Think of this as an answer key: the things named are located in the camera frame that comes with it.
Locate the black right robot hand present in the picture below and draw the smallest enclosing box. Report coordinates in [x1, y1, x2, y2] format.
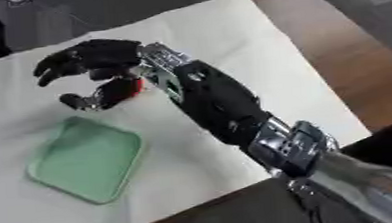
[29, 35, 149, 117]

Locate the red object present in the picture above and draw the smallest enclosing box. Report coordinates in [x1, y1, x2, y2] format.
[130, 77, 148, 97]

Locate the green plastic tray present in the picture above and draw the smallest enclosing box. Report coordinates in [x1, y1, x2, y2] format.
[21, 110, 151, 211]

